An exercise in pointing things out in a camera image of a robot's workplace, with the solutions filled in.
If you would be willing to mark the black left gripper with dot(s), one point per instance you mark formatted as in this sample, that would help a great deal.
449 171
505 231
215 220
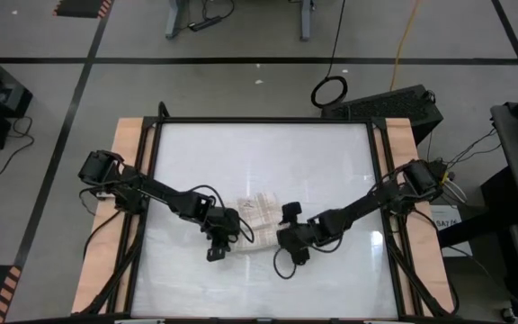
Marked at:
223 225

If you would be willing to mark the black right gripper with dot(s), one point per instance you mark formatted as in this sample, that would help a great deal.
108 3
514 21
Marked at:
299 236

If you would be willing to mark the white beige checked towel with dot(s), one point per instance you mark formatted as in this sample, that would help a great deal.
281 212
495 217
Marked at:
259 216

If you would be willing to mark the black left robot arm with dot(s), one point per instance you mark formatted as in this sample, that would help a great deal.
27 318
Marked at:
160 193

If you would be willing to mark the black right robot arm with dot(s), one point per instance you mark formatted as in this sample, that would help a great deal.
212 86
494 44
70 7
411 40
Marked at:
367 204

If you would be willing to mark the white paper label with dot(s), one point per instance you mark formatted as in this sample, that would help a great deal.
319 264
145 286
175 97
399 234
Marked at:
448 222

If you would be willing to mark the black computer case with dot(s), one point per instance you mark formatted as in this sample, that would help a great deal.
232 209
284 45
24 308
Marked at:
389 105

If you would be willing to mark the black power strip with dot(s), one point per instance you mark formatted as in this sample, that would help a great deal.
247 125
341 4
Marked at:
205 23

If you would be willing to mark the grey desk leg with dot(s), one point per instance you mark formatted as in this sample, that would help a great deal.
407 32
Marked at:
174 22
306 22

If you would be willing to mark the black caster wheel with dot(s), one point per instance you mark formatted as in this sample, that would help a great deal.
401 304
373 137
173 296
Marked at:
506 313

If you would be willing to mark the black table frame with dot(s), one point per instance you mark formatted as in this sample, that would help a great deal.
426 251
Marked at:
263 120

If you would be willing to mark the black corner bracket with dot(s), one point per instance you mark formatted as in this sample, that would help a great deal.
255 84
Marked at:
163 111

